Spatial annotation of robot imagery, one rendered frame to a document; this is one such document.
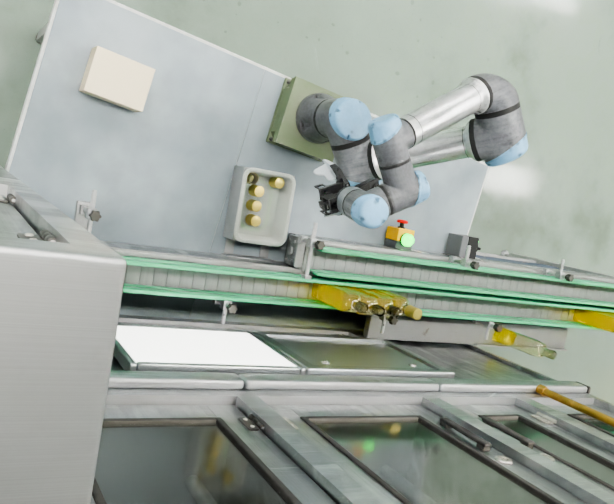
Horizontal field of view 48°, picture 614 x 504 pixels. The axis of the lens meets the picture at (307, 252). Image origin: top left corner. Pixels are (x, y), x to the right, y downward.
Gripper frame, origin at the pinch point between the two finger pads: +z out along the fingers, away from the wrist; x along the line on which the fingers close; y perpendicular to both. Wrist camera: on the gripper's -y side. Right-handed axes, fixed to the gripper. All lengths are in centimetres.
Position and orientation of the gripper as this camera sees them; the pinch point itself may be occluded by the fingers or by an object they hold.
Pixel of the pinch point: (331, 186)
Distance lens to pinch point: 187.3
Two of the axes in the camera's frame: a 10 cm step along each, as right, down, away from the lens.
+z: -2.9, -2.5, 9.2
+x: 2.2, 9.2, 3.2
